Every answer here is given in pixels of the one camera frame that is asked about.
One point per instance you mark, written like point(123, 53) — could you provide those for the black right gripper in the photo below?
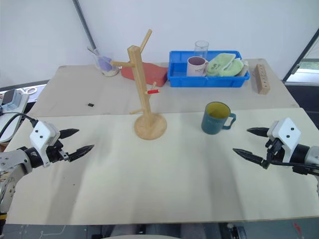
point(274, 149)

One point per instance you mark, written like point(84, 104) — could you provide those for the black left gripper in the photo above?
point(55, 151)

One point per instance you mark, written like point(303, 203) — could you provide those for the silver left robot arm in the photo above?
point(13, 161)

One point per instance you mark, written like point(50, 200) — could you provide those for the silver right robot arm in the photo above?
point(309, 155)

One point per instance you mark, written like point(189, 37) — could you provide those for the wooden mug tree stand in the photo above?
point(144, 99)

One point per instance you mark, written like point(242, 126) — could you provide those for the teal mug with yellow inside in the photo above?
point(216, 118)

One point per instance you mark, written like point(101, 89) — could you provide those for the wooden block with holes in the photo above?
point(261, 79)

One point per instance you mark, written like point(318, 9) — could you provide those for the white scissors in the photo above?
point(28, 90)

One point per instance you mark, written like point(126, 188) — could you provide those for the grey blue device box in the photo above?
point(11, 99)

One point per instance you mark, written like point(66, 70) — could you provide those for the blue plastic bin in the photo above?
point(207, 78)

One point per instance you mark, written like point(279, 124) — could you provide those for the green cloth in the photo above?
point(224, 66)

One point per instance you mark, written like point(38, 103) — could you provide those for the clear measuring beaker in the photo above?
point(104, 63)

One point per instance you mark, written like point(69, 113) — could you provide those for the red tape marker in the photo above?
point(153, 91)

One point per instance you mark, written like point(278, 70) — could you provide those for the pink ceramic mug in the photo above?
point(195, 66)

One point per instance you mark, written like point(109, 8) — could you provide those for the black tent pole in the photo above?
point(301, 52)

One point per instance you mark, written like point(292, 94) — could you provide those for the red cloth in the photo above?
point(154, 72)

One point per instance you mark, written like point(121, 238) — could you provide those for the clear drinking glass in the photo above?
point(201, 48)

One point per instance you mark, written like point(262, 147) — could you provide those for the grey flexible conduit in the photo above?
point(85, 23)

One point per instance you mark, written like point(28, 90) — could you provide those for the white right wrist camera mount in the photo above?
point(286, 135)

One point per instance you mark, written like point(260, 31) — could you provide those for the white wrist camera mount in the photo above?
point(286, 135)
point(41, 140)

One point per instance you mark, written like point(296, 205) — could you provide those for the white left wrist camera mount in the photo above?
point(41, 140)

